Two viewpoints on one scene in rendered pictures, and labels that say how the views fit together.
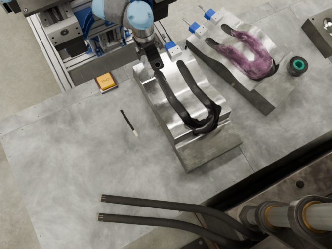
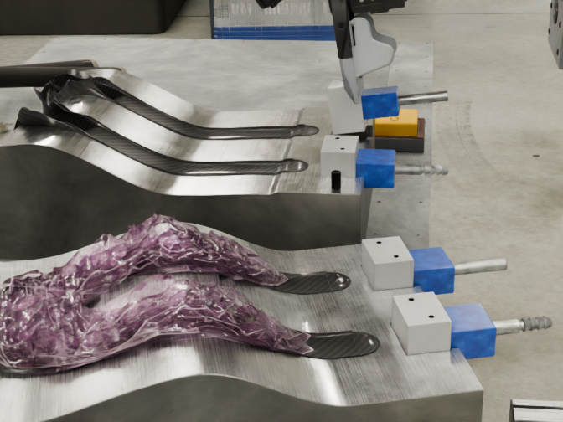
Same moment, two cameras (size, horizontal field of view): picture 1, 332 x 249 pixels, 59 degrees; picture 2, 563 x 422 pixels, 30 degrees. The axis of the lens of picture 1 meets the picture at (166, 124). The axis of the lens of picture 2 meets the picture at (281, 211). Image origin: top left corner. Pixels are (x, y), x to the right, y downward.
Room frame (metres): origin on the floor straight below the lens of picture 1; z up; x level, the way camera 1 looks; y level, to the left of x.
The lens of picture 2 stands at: (1.36, -0.77, 1.31)
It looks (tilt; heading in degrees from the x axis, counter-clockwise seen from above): 25 degrees down; 135
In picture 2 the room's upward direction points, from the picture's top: 2 degrees counter-clockwise
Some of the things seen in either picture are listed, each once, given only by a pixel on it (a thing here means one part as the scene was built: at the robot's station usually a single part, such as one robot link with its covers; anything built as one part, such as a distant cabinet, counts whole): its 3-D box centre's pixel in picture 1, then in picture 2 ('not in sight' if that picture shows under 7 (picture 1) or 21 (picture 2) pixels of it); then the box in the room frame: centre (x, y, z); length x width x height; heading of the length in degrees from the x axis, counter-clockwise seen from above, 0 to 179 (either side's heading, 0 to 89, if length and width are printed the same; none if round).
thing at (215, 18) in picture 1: (208, 14); (475, 330); (0.95, -0.12, 0.86); 0.13 x 0.05 x 0.05; 53
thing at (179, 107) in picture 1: (188, 95); (157, 122); (0.49, -0.07, 0.92); 0.35 x 0.16 x 0.09; 36
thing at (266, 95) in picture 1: (245, 56); (144, 336); (0.75, -0.31, 0.86); 0.50 x 0.26 x 0.11; 53
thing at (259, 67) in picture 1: (247, 51); (143, 286); (0.74, -0.31, 0.90); 0.26 x 0.18 x 0.08; 53
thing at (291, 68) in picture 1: (297, 66); not in sight; (0.69, -0.51, 0.93); 0.08 x 0.08 x 0.04
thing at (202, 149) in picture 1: (186, 104); (150, 159); (0.47, -0.07, 0.87); 0.50 x 0.26 x 0.14; 36
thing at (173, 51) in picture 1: (169, 45); (384, 168); (0.72, 0.04, 0.89); 0.13 x 0.05 x 0.05; 36
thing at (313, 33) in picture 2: not in sight; (289, 38); (-1.67, 2.39, 0.11); 0.61 x 0.41 x 0.22; 40
